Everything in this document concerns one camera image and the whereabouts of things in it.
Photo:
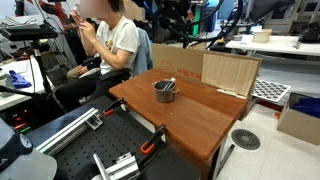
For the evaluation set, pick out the black orange clamp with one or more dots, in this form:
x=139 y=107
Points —
x=117 y=103
x=148 y=146

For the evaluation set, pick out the black and white marker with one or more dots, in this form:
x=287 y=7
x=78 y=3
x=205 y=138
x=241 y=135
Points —
x=172 y=80

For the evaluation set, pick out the small wooden box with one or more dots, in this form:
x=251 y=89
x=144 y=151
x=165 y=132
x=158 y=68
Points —
x=262 y=36

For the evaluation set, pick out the black orange clamp far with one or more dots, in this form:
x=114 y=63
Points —
x=117 y=103

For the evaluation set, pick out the cardboard box with blue contents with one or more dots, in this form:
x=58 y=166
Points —
x=300 y=118

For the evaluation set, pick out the brown wooden table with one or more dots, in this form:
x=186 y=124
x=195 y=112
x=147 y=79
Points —
x=197 y=121

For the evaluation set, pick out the white perforated tray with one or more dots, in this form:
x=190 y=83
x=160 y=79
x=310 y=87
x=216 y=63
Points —
x=270 y=91

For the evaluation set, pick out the brown cardboard barrier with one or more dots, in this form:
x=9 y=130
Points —
x=232 y=73

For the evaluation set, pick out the small stainless steel pot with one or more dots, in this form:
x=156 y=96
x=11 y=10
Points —
x=165 y=96

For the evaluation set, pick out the black camera on tripod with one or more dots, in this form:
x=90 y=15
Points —
x=34 y=35

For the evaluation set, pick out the black office chair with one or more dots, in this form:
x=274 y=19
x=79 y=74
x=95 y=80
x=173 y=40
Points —
x=118 y=47

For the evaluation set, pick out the white side desk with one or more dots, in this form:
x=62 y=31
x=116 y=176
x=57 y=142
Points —
x=29 y=69

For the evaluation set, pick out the long aluminium extrusion rail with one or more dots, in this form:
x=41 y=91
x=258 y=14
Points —
x=88 y=120

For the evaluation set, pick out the person in white t-shirt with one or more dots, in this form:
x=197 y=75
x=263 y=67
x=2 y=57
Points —
x=107 y=12

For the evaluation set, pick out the round floor drain grate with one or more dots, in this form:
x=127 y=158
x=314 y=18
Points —
x=245 y=139

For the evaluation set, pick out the blue cloth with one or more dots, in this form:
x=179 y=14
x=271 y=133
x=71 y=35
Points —
x=18 y=80

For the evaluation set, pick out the black orange clamp near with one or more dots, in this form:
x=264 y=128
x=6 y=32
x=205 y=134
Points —
x=148 y=146

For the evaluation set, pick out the white background table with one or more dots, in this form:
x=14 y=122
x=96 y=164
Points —
x=276 y=44

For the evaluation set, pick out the black perforated breadboard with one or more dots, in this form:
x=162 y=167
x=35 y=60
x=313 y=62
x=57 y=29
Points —
x=114 y=138

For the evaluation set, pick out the aluminium bracket mount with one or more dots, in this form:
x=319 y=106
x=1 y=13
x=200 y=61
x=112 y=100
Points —
x=125 y=168

